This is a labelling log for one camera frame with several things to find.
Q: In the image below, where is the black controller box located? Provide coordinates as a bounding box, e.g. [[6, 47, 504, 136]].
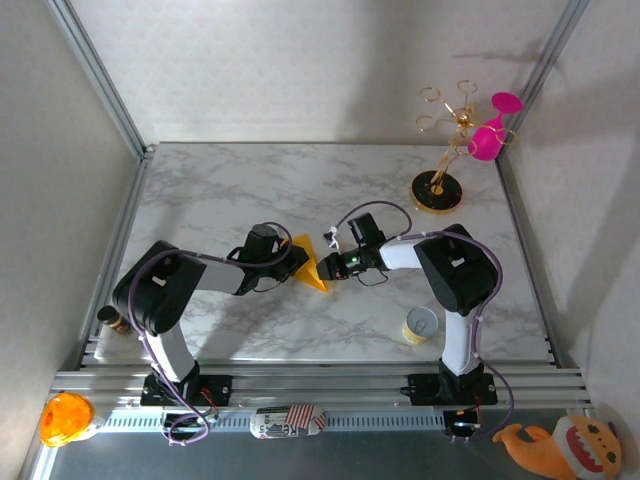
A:
[[162, 412, 211, 434], [442, 409, 484, 440]]

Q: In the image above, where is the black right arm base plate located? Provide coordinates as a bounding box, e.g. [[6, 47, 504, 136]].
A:
[[407, 372, 499, 406]]

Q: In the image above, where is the orange plastic ball toy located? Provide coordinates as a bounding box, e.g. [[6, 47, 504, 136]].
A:
[[39, 392, 106, 448]]

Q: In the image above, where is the slotted grey cable duct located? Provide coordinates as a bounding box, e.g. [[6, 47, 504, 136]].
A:
[[102, 408, 446, 432]]

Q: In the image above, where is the orange plush monster toy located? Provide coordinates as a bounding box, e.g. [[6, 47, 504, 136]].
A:
[[492, 414, 624, 480]]

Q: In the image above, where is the pink wine glass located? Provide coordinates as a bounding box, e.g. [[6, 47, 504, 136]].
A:
[[467, 91, 524, 162]]

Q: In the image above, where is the yellow tin can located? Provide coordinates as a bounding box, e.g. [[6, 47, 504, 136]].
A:
[[401, 306, 440, 346]]

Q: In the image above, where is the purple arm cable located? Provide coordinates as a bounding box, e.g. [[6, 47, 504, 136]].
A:
[[124, 221, 295, 447], [333, 200, 516, 442]]

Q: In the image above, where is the aluminium frame post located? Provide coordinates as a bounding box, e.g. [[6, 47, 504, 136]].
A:
[[494, 0, 592, 161], [47, 0, 156, 159]]

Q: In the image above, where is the gold cup holder stand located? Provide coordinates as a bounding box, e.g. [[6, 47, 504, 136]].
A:
[[410, 79, 519, 215]]

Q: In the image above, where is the crushed printed drink can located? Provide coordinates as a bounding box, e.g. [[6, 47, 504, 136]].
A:
[[249, 403, 327, 440]]

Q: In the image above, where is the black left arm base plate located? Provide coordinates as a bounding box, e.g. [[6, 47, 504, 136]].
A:
[[140, 373, 234, 407]]

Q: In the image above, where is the thin black right gripper cable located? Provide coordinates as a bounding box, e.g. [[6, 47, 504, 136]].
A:
[[355, 269, 390, 287]]

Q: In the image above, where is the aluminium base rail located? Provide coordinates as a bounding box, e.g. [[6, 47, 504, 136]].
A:
[[49, 367, 594, 416]]

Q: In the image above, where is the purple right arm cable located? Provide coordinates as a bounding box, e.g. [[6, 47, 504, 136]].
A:
[[333, 200, 516, 442]]

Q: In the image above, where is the yellow paper sheet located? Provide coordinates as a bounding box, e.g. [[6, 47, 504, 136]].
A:
[[279, 233, 331, 294]]

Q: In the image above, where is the aluminium side rail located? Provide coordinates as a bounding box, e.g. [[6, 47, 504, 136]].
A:
[[496, 149, 574, 371], [74, 144, 156, 371]]

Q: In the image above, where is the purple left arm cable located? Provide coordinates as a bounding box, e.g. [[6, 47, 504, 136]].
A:
[[124, 221, 295, 447]]

